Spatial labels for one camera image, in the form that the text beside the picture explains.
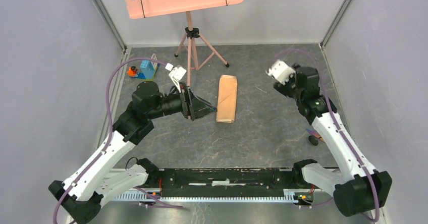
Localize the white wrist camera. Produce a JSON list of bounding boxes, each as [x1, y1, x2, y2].
[[266, 60, 296, 85], [165, 63, 187, 93]]

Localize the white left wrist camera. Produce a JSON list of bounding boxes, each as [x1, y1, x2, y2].
[[165, 63, 187, 93]]

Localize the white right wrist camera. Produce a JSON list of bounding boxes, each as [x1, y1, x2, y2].
[[266, 60, 296, 85]]

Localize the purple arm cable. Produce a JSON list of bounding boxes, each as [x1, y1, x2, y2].
[[274, 48, 381, 223], [52, 57, 185, 224]]

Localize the colourful toy brick house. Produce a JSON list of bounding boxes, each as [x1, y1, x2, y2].
[[136, 53, 158, 81]]

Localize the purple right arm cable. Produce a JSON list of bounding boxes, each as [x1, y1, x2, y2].
[[274, 48, 381, 223]]

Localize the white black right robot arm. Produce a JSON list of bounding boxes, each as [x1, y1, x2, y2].
[[266, 60, 392, 222]]

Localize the black handled utensil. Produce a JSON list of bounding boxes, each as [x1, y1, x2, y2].
[[308, 135, 319, 146]]

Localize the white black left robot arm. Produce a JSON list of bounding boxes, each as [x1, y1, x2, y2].
[[48, 81, 217, 223]]

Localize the iridescent rainbow utensil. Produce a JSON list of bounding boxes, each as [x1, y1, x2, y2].
[[306, 128, 322, 139]]

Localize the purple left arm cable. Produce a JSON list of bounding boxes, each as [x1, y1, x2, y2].
[[52, 57, 185, 224]]

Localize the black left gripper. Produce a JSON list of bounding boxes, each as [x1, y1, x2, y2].
[[149, 82, 218, 121]]

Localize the grey slotted cable duct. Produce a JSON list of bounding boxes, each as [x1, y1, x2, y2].
[[113, 190, 304, 204]]

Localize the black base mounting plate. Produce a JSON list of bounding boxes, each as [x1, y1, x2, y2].
[[139, 167, 318, 198]]

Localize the orange toy figure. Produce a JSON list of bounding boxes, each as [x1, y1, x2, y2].
[[127, 66, 138, 78]]

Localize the peach satin napkin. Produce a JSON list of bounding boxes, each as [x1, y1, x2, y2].
[[216, 75, 238, 123]]

